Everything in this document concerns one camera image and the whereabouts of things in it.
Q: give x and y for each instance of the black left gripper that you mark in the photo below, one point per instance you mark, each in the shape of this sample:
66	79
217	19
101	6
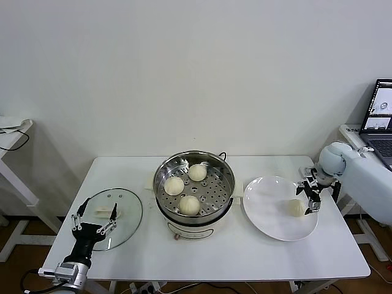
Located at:
87	235

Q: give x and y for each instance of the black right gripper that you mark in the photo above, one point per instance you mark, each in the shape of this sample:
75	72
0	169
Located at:
317	183

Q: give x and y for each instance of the white steamed baozi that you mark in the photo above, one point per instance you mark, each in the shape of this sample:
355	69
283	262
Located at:
197	172
295	209
189	205
174	186

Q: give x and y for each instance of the round glass pot lid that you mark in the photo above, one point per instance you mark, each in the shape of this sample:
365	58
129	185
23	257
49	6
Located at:
128	220

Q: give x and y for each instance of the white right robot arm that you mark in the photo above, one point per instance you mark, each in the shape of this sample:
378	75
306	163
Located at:
367	183

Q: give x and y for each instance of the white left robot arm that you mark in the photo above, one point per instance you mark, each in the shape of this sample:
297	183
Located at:
72	283

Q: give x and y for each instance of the perforated steel steamer basket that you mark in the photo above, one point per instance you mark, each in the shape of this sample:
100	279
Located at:
214	190

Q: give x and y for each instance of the black rod under side table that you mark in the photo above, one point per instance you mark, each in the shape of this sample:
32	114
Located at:
337	193

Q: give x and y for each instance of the round white plate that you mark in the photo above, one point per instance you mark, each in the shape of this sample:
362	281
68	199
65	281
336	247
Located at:
269	214

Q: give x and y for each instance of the white table leg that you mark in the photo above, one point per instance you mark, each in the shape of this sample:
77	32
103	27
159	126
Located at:
112	288
295	288

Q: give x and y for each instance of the white side table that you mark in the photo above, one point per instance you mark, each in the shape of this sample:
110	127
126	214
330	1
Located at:
352	134
10	141

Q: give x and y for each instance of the white power strip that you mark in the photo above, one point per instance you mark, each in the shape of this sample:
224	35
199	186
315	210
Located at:
147	288

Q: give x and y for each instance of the grey open laptop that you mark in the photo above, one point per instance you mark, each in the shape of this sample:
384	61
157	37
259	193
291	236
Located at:
379	139

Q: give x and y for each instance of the white electric cooking pot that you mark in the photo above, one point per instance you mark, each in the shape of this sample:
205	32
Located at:
190	229

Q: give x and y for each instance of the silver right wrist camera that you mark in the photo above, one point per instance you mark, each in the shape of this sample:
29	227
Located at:
305	172

